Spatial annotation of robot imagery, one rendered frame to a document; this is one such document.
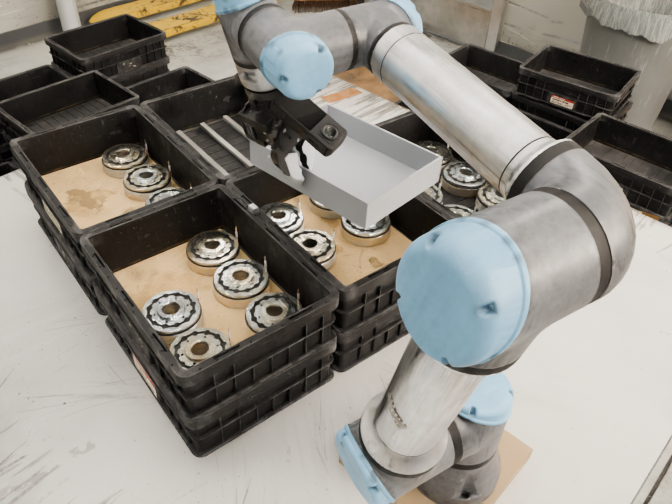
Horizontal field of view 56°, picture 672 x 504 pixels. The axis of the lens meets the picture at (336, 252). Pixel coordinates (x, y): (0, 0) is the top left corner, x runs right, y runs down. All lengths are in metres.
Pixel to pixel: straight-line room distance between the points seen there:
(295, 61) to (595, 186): 0.35
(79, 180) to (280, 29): 0.89
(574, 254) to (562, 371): 0.80
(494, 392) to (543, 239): 0.43
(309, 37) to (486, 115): 0.22
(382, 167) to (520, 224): 0.64
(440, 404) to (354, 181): 0.53
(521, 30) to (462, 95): 3.51
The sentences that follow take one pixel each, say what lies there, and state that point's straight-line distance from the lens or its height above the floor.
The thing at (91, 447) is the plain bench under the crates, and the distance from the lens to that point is 1.21.
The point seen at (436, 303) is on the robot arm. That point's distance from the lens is 0.53.
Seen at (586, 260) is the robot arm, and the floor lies 1.34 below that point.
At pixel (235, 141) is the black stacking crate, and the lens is 1.64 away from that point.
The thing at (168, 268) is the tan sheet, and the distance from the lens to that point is 1.28.
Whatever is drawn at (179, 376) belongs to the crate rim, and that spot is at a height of 0.93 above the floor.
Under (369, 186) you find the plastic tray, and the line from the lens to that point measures 1.10.
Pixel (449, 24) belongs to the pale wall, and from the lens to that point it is 4.44.
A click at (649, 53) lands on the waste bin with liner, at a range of 3.33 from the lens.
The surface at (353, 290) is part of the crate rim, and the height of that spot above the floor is 0.93.
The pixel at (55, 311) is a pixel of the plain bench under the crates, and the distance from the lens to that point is 1.44.
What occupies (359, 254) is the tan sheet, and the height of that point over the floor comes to 0.83.
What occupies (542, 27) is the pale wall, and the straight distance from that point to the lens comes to 4.14.
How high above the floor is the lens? 1.68
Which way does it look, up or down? 41 degrees down
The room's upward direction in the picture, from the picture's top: 3 degrees clockwise
